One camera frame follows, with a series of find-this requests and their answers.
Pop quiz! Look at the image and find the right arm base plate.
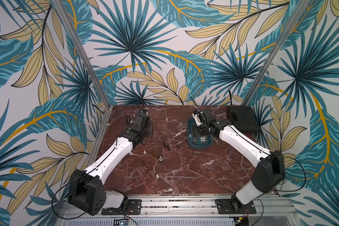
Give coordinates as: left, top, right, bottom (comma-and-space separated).
215, 199, 257, 215

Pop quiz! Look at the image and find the teal plastic storage box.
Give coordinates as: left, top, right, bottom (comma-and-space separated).
187, 118, 212, 150

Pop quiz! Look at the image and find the aluminium frame rail front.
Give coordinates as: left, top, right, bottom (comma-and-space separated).
56, 194, 301, 226

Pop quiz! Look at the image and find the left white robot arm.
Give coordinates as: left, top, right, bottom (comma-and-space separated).
67, 109, 153, 216

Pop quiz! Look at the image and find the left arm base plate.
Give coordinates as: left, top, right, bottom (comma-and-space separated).
101, 199, 142, 216

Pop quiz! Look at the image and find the black plastic tool case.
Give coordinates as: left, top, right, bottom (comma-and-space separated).
227, 105, 260, 134

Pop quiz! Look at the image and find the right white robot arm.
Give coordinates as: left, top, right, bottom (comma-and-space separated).
192, 109, 285, 211

